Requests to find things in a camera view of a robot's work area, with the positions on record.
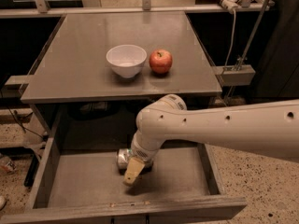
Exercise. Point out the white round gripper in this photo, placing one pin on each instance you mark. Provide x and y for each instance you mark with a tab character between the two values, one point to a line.
144	154

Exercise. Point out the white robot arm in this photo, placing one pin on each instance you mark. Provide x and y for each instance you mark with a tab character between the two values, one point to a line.
270	129

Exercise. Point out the grey open top drawer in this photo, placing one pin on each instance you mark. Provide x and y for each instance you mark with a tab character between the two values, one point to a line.
78	180

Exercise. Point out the grey counter cabinet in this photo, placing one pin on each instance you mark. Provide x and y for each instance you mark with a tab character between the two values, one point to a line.
75	68

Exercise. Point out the white bowl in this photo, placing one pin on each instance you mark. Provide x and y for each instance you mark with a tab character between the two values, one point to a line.
126	60

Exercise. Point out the red apple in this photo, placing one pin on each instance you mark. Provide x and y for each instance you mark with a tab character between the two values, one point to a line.
160	61

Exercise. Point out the crumpled packet on floor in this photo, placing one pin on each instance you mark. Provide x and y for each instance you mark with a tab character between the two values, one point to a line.
7	164

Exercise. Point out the thin metal rod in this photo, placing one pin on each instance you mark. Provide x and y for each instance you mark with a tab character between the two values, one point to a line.
247	3

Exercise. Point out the grey metal bracket block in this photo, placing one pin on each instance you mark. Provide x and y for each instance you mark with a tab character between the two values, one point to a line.
232	77

